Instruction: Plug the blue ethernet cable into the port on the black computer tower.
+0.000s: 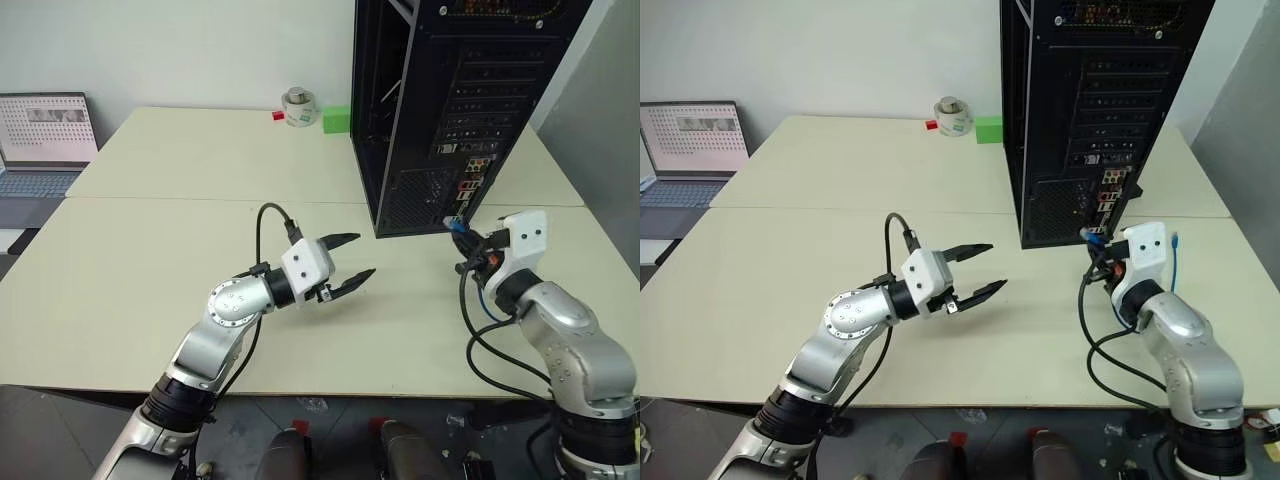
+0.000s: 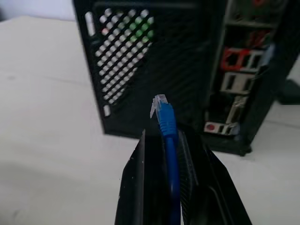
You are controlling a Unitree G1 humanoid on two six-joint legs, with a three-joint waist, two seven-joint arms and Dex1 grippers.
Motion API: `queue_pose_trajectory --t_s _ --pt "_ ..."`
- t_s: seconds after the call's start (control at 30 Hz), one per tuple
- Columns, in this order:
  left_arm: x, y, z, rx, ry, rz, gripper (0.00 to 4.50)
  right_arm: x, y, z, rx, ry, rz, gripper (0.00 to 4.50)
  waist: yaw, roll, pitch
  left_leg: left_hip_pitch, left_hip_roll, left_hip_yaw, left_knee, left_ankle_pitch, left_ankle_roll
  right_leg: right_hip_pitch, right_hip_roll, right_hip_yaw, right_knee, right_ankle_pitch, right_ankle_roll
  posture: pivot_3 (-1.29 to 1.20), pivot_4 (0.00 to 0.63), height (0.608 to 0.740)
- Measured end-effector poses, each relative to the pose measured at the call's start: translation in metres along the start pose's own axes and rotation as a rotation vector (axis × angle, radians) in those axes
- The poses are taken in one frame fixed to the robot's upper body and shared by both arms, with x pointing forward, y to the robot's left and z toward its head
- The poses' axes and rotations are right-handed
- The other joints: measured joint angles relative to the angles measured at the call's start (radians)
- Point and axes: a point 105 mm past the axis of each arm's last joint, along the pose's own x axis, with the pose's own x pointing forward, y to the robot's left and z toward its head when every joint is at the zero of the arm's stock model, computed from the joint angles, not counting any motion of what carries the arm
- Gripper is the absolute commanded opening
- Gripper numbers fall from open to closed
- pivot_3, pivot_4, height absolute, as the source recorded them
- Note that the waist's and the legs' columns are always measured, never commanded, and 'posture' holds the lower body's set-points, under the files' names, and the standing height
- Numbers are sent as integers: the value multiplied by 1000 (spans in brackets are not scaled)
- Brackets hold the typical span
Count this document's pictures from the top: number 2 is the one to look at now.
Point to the black computer tower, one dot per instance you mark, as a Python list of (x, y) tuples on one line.
[(178, 70)]

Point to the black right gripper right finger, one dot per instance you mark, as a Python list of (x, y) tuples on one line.
[(211, 187)]

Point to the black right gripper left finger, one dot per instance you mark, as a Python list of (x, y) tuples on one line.
[(133, 187)]

